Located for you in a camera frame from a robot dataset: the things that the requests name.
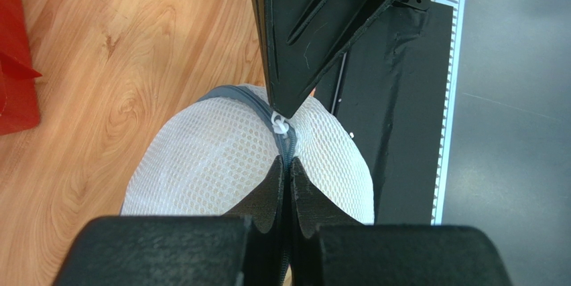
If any red plastic tray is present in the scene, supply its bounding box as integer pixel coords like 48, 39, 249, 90
1, 0, 41, 135

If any white mesh laundry bag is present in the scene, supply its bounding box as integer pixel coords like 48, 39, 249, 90
121, 84, 375, 224

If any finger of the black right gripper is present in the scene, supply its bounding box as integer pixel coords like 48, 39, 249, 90
251, 0, 423, 118

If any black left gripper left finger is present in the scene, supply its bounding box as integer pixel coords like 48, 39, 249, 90
54, 157, 285, 285

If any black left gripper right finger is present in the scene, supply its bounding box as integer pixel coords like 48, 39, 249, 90
290, 159, 511, 285

